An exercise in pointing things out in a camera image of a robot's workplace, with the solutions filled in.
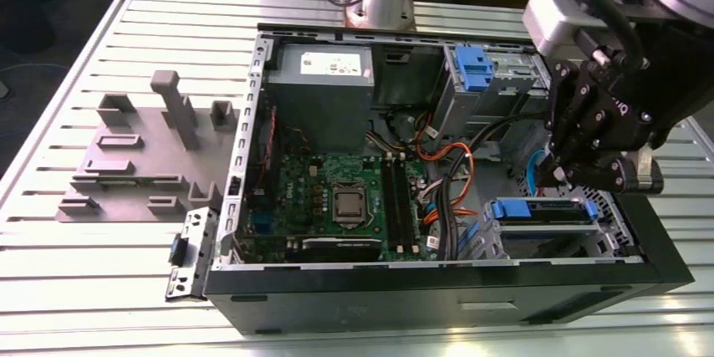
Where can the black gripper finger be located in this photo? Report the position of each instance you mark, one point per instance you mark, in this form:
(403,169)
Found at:
(577,118)
(602,175)

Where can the hard disk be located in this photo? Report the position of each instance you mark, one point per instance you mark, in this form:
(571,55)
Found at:
(510,210)

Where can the metal disk bay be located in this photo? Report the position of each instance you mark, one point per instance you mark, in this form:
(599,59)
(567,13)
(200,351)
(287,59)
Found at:
(546,229)

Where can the metal optical drive cage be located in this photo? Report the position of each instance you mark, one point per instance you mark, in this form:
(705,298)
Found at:
(474,110)

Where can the blue drive latch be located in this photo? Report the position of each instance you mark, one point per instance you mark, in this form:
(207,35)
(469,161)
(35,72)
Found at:
(473,68)

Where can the black RAM slot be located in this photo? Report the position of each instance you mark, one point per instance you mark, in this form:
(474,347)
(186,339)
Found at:
(393,202)
(407,202)

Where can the black open PC case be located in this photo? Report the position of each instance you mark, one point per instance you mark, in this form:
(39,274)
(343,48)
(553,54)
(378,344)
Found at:
(423,290)

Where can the grey power supply unit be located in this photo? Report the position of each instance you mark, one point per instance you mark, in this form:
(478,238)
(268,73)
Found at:
(323,106)

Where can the silver CPU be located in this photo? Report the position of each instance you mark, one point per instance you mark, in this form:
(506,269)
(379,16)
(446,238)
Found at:
(350,205)

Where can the CPU socket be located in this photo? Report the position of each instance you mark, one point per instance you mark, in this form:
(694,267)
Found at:
(350,224)

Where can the black graphics card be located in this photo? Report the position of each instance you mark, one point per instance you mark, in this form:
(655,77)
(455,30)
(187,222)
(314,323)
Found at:
(340,248)

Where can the green motherboard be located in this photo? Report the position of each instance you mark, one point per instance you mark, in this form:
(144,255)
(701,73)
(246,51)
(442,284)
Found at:
(300,190)

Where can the grey parts rack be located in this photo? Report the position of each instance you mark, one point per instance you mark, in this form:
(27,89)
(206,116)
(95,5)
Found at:
(151,164)

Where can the green RAM stick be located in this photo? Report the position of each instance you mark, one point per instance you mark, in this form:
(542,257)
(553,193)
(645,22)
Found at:
(123,183)

